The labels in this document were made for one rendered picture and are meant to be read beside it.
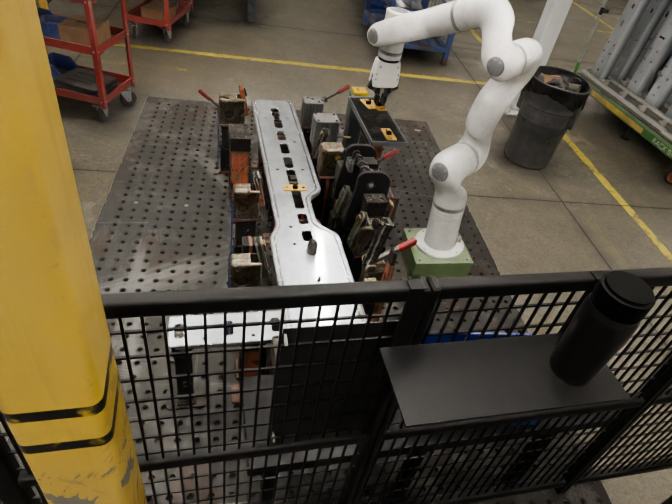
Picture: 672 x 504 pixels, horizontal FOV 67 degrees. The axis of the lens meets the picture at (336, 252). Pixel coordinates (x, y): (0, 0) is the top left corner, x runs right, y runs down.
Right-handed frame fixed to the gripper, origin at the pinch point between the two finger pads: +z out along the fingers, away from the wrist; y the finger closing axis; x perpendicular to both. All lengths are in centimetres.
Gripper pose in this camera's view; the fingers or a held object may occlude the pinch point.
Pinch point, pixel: (380, 99)
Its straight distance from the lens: 199.2
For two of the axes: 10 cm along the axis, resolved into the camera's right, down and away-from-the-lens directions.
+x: 2.6, 6.6, -7.0
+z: -1.5, 7.5, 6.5
